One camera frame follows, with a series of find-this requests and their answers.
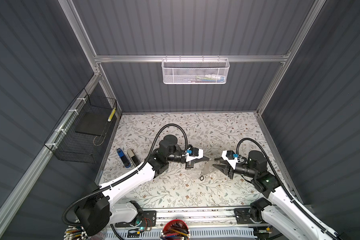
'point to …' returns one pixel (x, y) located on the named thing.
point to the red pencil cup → (175, 229)
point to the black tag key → (200, 178)
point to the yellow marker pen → (112, 114)
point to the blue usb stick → (123, 158)
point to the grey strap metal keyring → (207, 168)
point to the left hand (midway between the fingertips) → (209, 156)
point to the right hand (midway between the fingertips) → (217, 162)
